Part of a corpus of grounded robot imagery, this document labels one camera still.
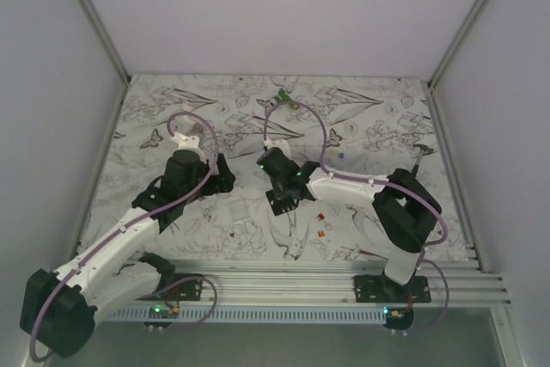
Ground black fuse box base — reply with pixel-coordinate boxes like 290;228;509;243
266;190;299;217

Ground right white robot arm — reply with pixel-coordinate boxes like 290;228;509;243
257;147;448;303

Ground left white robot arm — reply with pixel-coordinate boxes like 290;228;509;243
20;150;235;363

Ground clear fuse box cover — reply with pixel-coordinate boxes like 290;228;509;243
228;199;249;222

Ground floral printed table mat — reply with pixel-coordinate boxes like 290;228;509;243
79;75;468;262

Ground white and grey pipe fitting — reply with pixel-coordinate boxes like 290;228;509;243
172;115;205;136

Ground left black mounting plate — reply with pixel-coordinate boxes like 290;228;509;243
137;272;203;303

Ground black mounting plate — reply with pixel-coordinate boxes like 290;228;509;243
352;274;431;303
137;272;203;303

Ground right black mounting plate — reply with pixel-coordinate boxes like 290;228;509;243
352;274;431;303

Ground small grey hammer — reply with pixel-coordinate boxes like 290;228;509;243
411;144;433;176

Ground left controller board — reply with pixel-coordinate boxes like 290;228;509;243
148;305;180;320

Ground controller board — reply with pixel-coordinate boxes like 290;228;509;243
148;305;180;320
383;307;414;321

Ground right controller board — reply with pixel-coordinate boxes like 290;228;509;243
383;307;414;321

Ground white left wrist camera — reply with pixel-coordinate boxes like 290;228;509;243
171;132;200;150

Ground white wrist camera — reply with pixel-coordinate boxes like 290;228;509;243
171;132;200;150
264;138;292;160

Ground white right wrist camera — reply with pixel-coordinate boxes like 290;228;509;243
264;138;292;160

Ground aluminium frame rail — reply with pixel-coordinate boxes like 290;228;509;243
119;260;512;309

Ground white slotted cable duct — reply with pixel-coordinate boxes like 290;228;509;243
108;305;386;325

